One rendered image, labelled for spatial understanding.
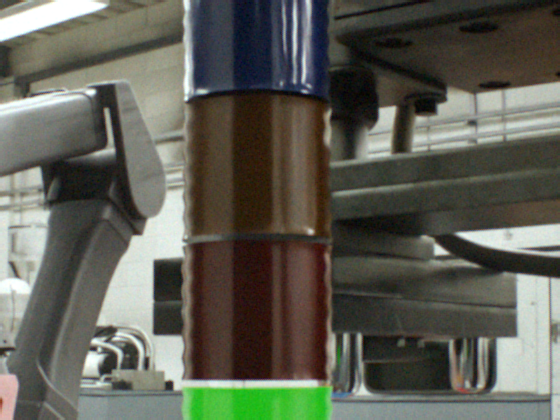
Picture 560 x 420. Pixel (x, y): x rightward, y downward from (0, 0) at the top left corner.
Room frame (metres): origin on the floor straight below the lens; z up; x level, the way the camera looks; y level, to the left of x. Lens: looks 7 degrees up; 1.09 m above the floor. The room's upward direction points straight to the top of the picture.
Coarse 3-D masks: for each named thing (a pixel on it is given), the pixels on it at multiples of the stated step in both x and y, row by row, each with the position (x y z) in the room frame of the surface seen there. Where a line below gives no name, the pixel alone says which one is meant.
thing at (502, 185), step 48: (336, 96) 0.57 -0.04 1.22; (336, 144) 0.58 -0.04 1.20; (480, 144) 0.50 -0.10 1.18; (528, 144) 0.49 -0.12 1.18; (336, 192) 0.55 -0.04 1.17; (384, 192) 0.53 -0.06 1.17; (432, 192) 0.51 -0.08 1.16; (480, 192) 0.50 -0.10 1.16; (528, 192) 0.49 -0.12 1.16; (336, 240) 0.55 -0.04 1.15; (384, 240) 0.58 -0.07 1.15; (432, 240) 0.61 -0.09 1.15; (336, 288) 0.51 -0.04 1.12; (384, 288) 0.54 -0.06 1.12; (432, 288) 0.57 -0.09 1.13; (480, 288) 0.61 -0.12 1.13; (336, 336) 0.53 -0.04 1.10; (384, 336) 0.58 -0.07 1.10; (432, 336) 0.59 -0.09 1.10; (480, 336) 0.61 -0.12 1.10; (336, 384) 0.53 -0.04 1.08; (480, 384) 0.63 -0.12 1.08
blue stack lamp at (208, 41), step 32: (192, 0) 0.30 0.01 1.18; (224, 0) 0.29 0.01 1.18; (256, 0) 0.29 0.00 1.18; (288, 0) 0.29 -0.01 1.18; (320, 0) 0.30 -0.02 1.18; (192, 32) 0.30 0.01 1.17; (224, 32) 0.29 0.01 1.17; (256, 32) 0.29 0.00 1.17; (288, 32) 0.29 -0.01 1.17; (320, 32) 0.30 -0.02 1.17; (192, 64) 0.30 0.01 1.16; (224, 64) 0.29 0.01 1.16; (256, 64) 0.29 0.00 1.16; (288, 64) 0.29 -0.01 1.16; (320, 64) 0.30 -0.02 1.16; (192, 96) 0.30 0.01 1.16; (288, 96) 0.30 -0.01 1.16; (320, 96) 0.30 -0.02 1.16
